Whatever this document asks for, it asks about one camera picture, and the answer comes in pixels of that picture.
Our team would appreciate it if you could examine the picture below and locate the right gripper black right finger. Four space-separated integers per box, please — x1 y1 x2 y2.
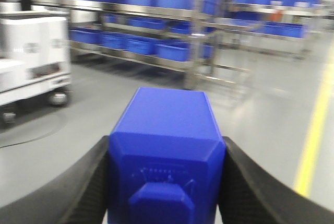
218 136 333 223

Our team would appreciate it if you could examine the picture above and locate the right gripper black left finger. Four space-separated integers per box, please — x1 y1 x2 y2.
1 136 109 223

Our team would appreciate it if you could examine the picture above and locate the blue plastic bottle-shaped part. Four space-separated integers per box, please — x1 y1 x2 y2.
108 87 226 223

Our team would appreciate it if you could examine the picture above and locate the steel shelf rack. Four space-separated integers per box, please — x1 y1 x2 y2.
32 0 322 89

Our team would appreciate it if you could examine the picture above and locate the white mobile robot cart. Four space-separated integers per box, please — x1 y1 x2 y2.
1 11 71 124

